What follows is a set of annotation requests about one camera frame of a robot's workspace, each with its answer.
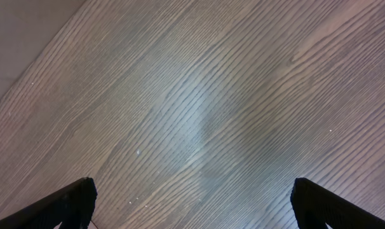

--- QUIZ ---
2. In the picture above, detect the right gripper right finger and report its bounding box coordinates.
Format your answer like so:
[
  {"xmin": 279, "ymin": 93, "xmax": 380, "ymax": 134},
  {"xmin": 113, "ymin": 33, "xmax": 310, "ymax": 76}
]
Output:
[{"xmin": 290, "ymin": 177, "xmax": 385, "ymax": 229}]

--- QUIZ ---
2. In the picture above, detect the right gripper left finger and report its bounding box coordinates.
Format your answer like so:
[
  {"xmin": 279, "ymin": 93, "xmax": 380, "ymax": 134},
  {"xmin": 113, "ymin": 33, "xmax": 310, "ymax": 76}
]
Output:
[{"xmin": 0, "ymin": 177, "xmax": 97, "ymax": 229}]

